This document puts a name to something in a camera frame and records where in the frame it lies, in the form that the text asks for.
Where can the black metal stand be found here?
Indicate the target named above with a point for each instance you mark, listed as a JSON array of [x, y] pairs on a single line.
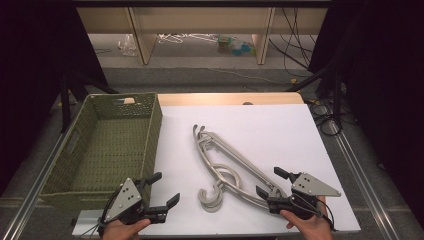
[[337, 96], [65, 100]]

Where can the beige wooden shelf unit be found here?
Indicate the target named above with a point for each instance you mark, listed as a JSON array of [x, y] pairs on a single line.
[[200, 20]]

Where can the green woven basket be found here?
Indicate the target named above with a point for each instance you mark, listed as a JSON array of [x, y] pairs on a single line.
[[110, 146]]

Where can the person's left hand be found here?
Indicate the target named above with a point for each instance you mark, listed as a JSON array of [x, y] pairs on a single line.
[[123, 230]]

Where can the grey plastic clothes hanger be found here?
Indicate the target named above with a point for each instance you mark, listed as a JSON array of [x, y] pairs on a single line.
[[230, 170], [233, 156], [210, 206]]

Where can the black curtain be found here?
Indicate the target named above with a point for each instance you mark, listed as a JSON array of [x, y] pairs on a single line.
[[33, 66], [383, 83]]

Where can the person's right hand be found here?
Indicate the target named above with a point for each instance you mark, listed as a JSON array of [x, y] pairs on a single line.
[[310, 228]]

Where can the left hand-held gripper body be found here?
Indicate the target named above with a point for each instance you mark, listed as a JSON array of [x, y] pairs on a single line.
[[125, 198]]

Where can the white paper sheet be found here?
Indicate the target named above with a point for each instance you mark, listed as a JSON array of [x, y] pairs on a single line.
[[266, 133]]

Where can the clear plastic bag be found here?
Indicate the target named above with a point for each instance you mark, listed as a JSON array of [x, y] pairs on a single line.
[[127, 45]]

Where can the colourful plastic toys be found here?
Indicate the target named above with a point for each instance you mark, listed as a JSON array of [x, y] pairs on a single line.
[[233, 45]]

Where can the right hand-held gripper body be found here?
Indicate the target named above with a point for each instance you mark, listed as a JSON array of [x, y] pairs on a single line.
[[311, 186]]

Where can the aluminium rail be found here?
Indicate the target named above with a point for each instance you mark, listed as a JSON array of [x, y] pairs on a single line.
[[363, 180], [30, 200]]

